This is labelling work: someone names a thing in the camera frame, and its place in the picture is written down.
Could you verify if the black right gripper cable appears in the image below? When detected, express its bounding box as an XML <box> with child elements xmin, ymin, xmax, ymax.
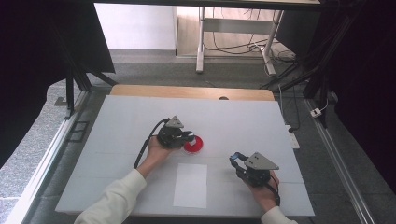
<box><xmin>267</xmin><ymin>174</ymin><xmax>282</xmax><ymax>207</ymax></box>

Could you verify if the wooden table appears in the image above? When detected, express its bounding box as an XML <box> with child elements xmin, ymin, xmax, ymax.
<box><xmin>109</xmin><ymin>83</ymin><xmax>276</xmax><ymax>102</ymax></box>

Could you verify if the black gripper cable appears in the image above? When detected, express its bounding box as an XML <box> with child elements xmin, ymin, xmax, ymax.
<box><xmin>267</xmin><ymin>174</ymin><xmax>282</xmax><ymax>207</ymax></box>
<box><xmin>133</xmin><ymin>118</ymin><xmax>171</xmax><ymax>170</ymax></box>

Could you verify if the black curtain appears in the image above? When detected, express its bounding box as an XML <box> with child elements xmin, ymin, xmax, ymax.
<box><xmin>0</xmin><ymin>0</ymin><xmax>116</xmax><ymax>166</ymax></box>
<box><xmin>274</xmin><ymin>0</ymin><xmax>396</xmax><ymax>190</ymax></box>

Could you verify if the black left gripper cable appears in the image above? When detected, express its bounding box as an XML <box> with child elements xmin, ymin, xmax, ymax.
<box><xmin>133</xmin><ymin>118</ymin><xmax>171</xmax><ymax>170</ymax></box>

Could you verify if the black metal stand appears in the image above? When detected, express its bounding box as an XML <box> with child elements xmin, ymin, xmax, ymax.
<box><xmin>260</xmin><ymin>0</ymin><xmax>368</xmax><ymax>129</ymax></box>
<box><xmin>52</xmin><ymin>18</ymin><xmax>118</xmax><ymax>120</ymax></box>

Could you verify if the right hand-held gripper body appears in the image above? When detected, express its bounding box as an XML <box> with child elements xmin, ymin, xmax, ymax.
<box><xmin>235</xmin><ymin>151</ymin><xmax>280</xmax><ymax>188</ymax></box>

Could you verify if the white desk frame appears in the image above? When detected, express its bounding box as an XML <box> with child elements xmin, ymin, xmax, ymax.
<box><xmin>195</xmin><ymin>6</ymin><xmax>285</xmax><ymax>76</ymax></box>

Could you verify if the person's right hand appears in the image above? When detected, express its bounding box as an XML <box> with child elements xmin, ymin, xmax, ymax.
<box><xmin>244</xmin><ymin>172</ymin><xmax>281</xmax><ymax>214</ymax></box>

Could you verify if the white paper sheet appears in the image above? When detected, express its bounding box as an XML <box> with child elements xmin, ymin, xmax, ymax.
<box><xmin>172</xmin><ymin>162</ymin><xmax>208</xmax><ymax>209</ymax></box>

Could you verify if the aluminium floor rail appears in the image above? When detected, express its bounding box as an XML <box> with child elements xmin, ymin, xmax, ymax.
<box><xmin>6</xmin><ymin>90</ymin><xmax>92</xmax><ymax>224</ymax></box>
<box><xmin>304</xmin><ymin>98</ymin><xmax>376</xmax><ymax>224</ymax></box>

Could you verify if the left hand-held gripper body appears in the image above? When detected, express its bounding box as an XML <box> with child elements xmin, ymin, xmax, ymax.
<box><xmin>156</xmin><ymin>115</ymin><xmax>188</xmax><ymax>149</ymax></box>

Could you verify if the person's left hand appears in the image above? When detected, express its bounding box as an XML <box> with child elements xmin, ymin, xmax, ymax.
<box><xmin>146</xmin><ymin>135</ymin><xmax>181</xmax><ymax>166</ymax></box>

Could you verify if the round red ink pad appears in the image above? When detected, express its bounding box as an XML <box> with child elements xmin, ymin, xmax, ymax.
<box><xmin>182</xmin><ymin>135</ymin><xmax>205</xmax><ymax>154</ymax></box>

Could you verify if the tangle of black floor cables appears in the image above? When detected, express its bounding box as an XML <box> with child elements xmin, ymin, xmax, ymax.
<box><xmin>204</xmin><ymin>7</ymin><xmax>297</xmax><ymax>63</ymax></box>

